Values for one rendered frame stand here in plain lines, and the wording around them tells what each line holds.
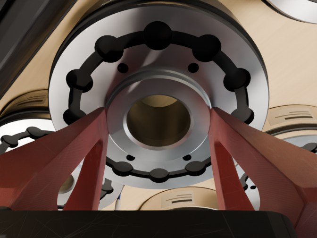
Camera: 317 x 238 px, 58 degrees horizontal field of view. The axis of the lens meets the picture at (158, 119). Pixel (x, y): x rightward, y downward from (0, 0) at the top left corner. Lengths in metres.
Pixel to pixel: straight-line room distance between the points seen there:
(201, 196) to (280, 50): 0.14
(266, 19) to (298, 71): 0.04
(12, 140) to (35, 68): 0.05
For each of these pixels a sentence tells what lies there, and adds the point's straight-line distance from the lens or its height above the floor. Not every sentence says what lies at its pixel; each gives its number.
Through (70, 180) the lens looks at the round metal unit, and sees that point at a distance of 0.23.
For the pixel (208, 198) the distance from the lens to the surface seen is 0.26.
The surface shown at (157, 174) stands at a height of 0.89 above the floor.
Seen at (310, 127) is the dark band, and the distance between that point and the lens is 0.21.
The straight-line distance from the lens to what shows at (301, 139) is 0.20.
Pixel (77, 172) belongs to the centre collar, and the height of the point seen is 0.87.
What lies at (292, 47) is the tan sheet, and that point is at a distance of 0.20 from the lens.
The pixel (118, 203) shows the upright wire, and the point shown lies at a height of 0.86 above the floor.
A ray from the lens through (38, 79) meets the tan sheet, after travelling 0.21.
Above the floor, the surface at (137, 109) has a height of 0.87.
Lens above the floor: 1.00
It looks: 53 degrees down
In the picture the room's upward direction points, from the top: 178 degrees counter-clockwise
